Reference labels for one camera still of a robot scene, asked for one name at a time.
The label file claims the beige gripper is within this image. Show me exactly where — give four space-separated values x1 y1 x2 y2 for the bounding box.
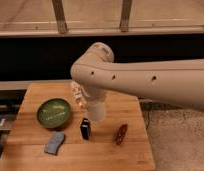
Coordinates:
78 86 107 106

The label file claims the white ceramic cup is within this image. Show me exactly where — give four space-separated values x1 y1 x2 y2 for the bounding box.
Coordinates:
87 102 106 122

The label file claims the metal post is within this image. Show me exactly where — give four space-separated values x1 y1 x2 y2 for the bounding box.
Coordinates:
119 0 132 32
52 0 67 34

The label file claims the right metal post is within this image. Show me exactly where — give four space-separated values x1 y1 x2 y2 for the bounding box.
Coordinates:
119 0 132 32

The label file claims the black eraser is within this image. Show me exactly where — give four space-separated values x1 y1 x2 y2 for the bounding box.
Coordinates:
80 118 91 140

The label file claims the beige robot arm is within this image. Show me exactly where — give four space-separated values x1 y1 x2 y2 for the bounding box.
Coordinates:
70 42 204 112

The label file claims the left metal post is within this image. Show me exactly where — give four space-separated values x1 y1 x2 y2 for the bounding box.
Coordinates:
52 0 67 34

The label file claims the green bowl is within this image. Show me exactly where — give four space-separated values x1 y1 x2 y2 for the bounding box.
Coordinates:
36 98 72 129

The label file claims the red brown snack bar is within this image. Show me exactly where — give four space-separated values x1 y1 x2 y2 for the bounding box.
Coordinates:
116 124 128 145

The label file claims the white squeeze tube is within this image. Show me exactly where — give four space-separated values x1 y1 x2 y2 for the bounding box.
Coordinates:
71 81 83 107

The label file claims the blue sponge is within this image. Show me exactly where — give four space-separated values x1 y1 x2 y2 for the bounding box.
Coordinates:
44 131 65 155

